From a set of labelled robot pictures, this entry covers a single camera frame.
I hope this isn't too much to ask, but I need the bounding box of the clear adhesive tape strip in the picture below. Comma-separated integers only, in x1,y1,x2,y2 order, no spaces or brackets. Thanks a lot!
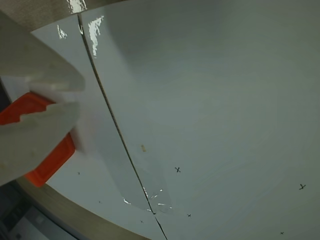
117,158,174,217

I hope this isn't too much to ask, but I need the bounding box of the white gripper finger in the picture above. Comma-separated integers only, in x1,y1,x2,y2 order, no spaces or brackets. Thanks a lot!
0,9,86,103
0,101,81,187

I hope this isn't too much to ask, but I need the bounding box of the orange cube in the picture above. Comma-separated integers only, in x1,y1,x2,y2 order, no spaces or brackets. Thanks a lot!
0,91,77,188

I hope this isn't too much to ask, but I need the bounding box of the white paper sheet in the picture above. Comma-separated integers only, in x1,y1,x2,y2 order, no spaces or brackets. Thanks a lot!
29,13,168,240
78,0,320,240

